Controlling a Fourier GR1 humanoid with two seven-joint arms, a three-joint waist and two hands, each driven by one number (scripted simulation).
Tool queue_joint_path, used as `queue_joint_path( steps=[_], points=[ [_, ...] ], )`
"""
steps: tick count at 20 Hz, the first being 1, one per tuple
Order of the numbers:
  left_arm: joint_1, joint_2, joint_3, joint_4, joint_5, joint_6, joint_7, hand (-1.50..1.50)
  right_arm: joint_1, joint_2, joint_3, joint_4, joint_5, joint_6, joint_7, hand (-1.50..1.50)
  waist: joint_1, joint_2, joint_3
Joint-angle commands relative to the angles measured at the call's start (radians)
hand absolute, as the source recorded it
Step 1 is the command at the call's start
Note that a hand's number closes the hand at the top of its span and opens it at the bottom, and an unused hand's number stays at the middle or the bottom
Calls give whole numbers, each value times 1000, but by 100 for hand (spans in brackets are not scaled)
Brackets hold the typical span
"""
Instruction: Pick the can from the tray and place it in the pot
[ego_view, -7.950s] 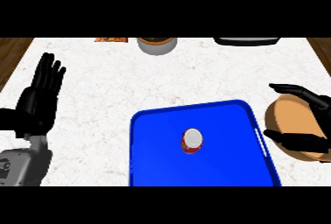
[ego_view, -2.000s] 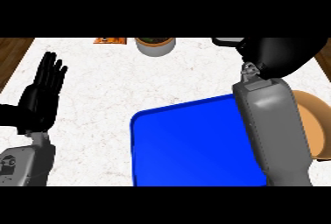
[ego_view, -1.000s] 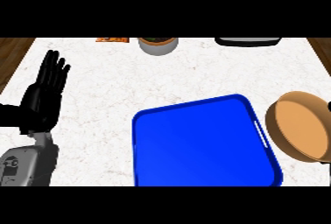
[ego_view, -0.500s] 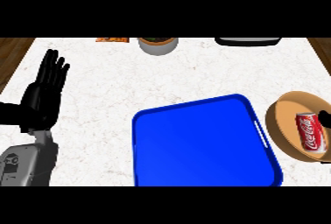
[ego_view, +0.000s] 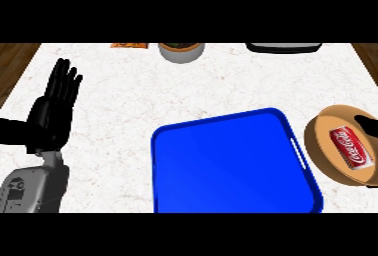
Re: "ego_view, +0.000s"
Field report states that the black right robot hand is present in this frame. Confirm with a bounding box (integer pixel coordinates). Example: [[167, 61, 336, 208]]
[[353, 114, 378, 138]]

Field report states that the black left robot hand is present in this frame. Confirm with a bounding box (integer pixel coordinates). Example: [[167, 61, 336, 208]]
[[0, 57, 84, 155]]

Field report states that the red soda can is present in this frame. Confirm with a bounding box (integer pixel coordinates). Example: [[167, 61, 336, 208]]
[[328, 125, 375, 171]]

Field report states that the tan round pot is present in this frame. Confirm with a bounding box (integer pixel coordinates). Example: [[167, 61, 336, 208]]
[[303, 104, 378, 187]]

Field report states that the blue plastic tray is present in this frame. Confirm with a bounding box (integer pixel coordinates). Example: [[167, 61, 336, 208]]
[[150, 107, 325, 214]]

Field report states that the white plant pot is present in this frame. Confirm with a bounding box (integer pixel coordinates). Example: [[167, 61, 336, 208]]
[[156, 42, 207, 64]]

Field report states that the orange snack packet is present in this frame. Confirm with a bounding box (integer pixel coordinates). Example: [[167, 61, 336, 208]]
[[109, 42, 149, 50]]

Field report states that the black and white appliance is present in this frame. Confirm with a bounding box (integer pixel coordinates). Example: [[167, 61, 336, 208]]
[[245, 42, 325, 55]]

